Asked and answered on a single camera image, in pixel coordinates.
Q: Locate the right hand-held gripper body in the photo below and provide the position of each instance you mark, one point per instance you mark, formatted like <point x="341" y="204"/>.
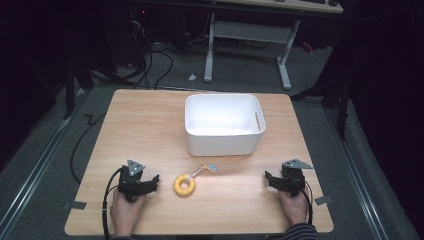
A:
<point x="292" y="178"/>

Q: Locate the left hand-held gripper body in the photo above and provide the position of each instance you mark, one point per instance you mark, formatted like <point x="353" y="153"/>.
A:
<point x="131" y="181"/>

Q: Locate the person's right hand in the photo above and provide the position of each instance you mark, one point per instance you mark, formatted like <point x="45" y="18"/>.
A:
<point x="295" y="210"/>

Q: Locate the person's left hand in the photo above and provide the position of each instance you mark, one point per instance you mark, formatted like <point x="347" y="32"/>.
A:
<point x="125" y="215"/>

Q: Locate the grey tape piece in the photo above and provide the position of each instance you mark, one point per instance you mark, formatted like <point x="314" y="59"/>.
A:
<point x="323" y="200"/>
<point x="75" y="205"/>

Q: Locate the white plastic bin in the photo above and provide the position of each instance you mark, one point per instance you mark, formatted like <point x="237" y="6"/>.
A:
<point x="224" y="131"/>

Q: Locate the black metal stand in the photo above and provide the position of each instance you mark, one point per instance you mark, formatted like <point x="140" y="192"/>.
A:
<point x="71" y="86"/>
<point x="340" y="100"/>

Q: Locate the small white scrap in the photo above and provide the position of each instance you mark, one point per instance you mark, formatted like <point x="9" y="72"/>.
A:
<point x="192" y="77"/>

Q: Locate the small red object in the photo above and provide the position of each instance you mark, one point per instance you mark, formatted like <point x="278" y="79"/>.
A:
<point x="307" y="47"/>

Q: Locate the white-legged desk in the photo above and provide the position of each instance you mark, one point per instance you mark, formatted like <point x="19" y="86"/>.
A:
<point x="248" y="31"/>

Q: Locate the metal floor rail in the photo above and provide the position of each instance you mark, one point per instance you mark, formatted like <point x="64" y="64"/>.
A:
<point x="36" y="170"/>
<point x="358" y="173"/>

